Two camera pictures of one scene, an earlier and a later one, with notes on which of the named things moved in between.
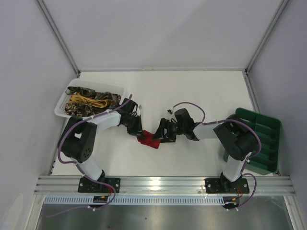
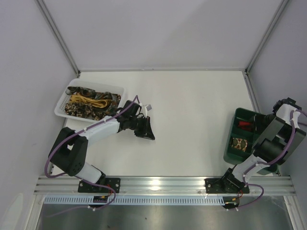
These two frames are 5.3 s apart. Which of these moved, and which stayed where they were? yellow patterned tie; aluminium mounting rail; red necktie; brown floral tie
Moved: red necktie
Stayed: aluminium mounting rail; brown floral tie; yellow patterned tie
